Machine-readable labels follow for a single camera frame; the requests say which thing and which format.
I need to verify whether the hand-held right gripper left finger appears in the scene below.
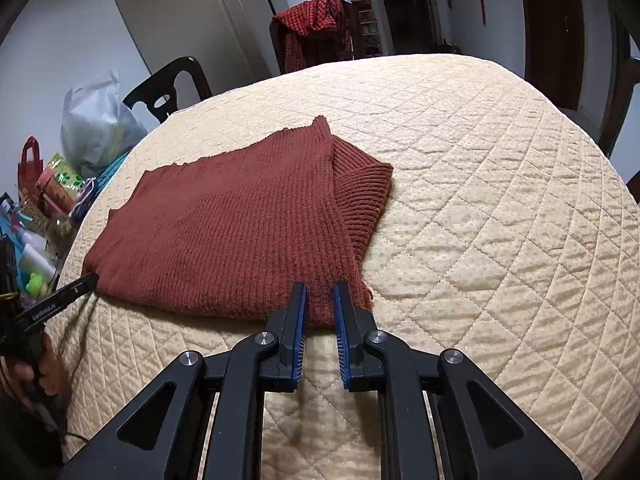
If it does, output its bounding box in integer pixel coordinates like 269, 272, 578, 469
60, 281, 308, 480

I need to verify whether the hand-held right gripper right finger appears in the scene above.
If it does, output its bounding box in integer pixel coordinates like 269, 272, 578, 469
333, 280, 583, 480

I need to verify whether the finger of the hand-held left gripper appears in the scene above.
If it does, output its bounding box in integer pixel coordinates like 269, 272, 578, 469
62, 272, 99, 298

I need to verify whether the rust red knit sweater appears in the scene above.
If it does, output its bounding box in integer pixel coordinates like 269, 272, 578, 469
82, 115, 394, 325

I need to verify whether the person's left hand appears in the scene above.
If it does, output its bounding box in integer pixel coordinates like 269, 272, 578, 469
9, 332, 65, 402

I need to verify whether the clear glass jar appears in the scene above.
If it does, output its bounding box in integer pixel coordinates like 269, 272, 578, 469
49, 211, 80, 252

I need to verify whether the pink lidded bottle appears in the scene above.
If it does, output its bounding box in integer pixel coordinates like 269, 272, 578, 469
36, 169, 76, 217

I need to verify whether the green leaf print packet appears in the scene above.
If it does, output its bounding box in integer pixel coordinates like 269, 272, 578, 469
46, 154, 85, 192

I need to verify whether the teal knit cloth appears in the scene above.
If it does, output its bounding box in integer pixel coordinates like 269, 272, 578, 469
91, 151, 129, 197

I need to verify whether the person's dark clothing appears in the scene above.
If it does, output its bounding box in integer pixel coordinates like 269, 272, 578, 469
0, 375, 68, 480

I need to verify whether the red gift bag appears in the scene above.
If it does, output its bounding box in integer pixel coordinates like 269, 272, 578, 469
18, 136, 44, 202

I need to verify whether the white plastic bag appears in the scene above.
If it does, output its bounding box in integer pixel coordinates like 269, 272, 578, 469
60, 69, 149, 179

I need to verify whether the beige quilted table cover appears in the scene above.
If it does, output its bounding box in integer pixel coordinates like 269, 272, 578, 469
59, 53, 632, 480

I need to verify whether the dark wooden chair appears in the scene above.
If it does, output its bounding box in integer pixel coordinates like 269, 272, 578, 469
269, 0, 362, 75
597, 55, 640, 191
122, 56, 214, 125

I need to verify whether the grey refrigerator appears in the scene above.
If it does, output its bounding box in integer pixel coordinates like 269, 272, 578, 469
106, 0, 290, 111

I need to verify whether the red checked cloth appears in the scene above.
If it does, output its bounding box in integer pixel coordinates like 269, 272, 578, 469
272, 0, 354, 74

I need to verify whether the small storage shelf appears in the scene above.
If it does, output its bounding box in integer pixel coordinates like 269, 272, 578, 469
357, 0, 385, 59

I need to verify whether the dark glass door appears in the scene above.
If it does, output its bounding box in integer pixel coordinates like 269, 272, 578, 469
369, 0, 442, 57

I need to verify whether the brown wooden door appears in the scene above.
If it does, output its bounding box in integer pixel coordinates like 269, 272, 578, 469
514, 0, 587, 112

